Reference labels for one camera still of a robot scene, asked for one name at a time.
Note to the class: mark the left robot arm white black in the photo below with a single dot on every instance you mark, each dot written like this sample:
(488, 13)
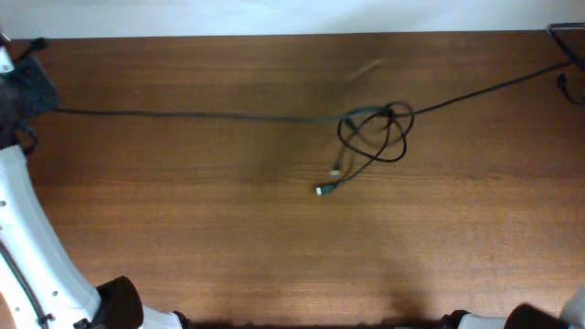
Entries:
(39, 282)

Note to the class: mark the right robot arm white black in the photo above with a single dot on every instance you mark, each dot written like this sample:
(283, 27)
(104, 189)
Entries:
(524, 316)

